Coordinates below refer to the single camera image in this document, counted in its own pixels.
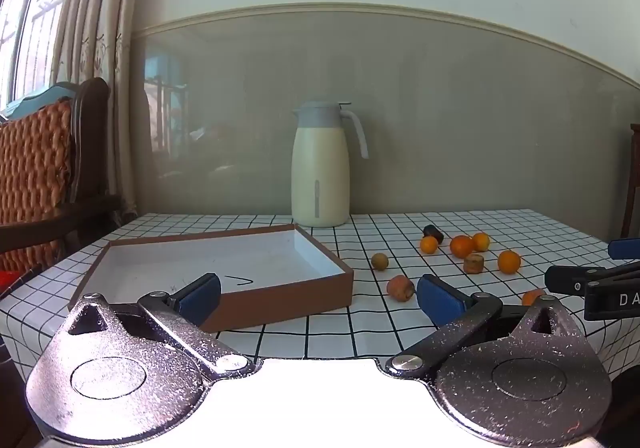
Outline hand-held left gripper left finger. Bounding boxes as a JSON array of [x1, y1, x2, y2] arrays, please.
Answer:
[[67, 272, 256, 381]]

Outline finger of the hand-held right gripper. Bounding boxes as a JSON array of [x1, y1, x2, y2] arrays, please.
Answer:
[[545, 262, 640, 293], [608, 238, 640, 260]]

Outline window with metal bars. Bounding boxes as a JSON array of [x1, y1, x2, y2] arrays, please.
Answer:
[[0, 0, 86, 109]]

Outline wooden sofa orange cushions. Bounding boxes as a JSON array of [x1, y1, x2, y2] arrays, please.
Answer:
[[0, 78, 126, 273]]

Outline beige embroidered curtain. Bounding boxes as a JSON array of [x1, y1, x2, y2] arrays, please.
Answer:
[[50, 0, 171, 225]]

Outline brown cardboard box white inside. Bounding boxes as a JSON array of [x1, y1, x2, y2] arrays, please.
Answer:
[[68, 224, 355, 333]]

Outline orange woven sofa cushion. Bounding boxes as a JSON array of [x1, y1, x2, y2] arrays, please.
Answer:
[[0, 98, 73, 227]]

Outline large orange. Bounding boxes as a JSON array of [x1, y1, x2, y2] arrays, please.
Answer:
[[450, 235, 475, 259]]

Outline brown round fruit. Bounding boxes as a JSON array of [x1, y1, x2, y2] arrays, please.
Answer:
[[387, 275, 416, 302]]

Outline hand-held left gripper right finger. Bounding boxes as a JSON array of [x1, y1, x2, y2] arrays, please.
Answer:
[[385, 273, 576, 381]]

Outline cream thermos jug grey lid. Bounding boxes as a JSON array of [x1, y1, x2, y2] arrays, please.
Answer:
[[291, 101, 370, 229]]

